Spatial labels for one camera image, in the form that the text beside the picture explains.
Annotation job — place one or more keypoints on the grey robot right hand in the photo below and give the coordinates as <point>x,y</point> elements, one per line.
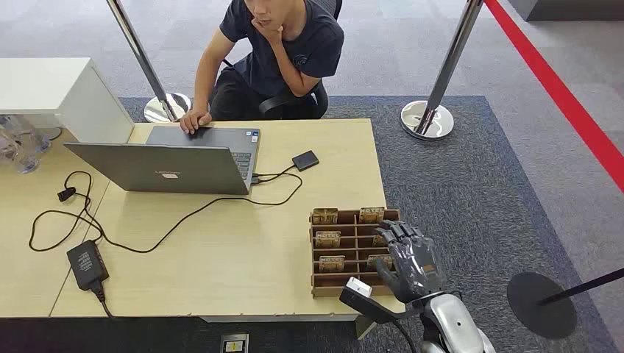
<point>414,265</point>

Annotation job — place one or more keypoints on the black stanchion post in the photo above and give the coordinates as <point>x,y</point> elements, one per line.
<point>531,312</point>

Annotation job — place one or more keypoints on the person's right hand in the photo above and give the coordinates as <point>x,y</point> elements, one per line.
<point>195,121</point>

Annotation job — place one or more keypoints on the floor socket box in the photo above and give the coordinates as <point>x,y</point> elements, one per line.
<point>234,344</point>

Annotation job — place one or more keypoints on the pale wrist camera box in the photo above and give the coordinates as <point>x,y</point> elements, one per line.
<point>359,287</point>

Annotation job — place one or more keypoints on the brown hotel card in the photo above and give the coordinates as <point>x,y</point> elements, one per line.
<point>378,262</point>
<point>371,215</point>
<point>378,241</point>
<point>327,239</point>
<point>324,216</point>
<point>331,264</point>

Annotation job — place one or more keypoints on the red barrier belt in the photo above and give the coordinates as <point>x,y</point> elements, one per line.
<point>560,95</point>

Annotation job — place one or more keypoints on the clear plastic water bottle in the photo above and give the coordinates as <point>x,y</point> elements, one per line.
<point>22,158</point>
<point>34,136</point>

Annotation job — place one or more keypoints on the person's left forearm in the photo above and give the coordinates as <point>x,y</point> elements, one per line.
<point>292,70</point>

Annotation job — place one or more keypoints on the dark grey rug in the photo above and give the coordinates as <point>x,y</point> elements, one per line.
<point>463,195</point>

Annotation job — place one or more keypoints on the wooden card holder rack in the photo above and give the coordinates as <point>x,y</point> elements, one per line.
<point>358,281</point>

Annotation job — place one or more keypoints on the chrome stanchion post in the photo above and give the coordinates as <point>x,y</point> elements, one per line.
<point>141,58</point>
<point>451,58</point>

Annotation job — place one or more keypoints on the white cabinet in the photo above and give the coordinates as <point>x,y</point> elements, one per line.
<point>44,85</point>

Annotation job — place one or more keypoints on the person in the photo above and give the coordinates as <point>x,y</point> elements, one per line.
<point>287,48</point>

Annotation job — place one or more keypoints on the black power adapter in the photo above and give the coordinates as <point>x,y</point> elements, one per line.
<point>87,264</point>

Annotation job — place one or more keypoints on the small black square device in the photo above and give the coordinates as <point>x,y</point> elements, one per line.
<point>305,160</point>

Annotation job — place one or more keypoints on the grey laptop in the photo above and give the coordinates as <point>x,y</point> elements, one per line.
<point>161,170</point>

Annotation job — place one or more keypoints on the person's right forearm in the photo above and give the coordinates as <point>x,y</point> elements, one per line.
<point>204,87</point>

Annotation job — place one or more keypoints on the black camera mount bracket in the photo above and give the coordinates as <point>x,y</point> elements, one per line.
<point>370,308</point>

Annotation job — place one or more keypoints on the person's left hand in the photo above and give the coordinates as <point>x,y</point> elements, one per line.
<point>269,33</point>

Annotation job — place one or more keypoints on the dark grey plinth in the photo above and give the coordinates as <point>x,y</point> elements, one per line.
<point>570,10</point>

